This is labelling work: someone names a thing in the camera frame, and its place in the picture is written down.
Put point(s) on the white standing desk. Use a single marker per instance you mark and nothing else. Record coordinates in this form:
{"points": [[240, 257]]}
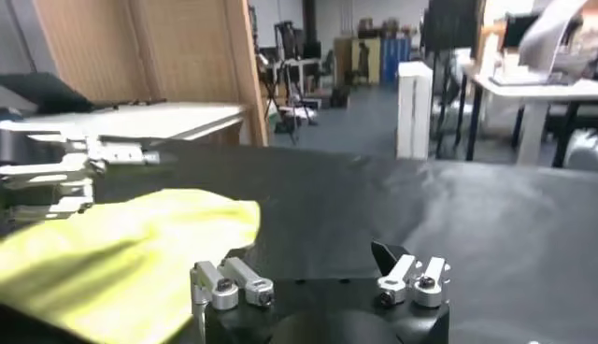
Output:
{"points": [[537, 93]]}

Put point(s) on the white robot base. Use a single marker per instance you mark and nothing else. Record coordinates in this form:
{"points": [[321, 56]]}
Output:
{"points": [[584, 149]]}

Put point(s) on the white curved panel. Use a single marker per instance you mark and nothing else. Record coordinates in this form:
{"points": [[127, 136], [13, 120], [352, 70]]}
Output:
{"points": [[551, 32]]}

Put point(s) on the white table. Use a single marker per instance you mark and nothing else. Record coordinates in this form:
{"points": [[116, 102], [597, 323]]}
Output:
{"points": [[154, 119]]}

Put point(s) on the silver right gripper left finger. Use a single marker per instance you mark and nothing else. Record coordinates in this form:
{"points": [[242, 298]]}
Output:
{"points": [[243, 280]]}

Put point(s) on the black pouch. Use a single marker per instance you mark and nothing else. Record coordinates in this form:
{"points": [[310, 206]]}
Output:
{"points": [[46, 91]]}

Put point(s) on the wrinkled black table cloth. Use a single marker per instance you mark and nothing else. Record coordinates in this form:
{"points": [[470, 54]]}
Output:
{"points": [[467, 233]]}

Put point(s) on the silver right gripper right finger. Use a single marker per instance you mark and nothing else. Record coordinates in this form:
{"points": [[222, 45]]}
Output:
{"points": [[406, 280]]}

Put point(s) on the tall white cardboard box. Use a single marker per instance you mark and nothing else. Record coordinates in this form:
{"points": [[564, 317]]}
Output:
{"points": [[415, 112]]}

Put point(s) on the yellow-green t-shirt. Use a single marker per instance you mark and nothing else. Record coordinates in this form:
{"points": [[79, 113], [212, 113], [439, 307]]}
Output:
{"points": [[117, 262]]}

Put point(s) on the wooden partition screen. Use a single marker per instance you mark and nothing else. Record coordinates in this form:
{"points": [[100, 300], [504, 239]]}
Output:
{"points": [[163, 47]]}

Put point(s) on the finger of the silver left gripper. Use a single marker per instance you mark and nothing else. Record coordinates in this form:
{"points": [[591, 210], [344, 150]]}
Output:
{"points": [[117, 154], [46, 191]]}

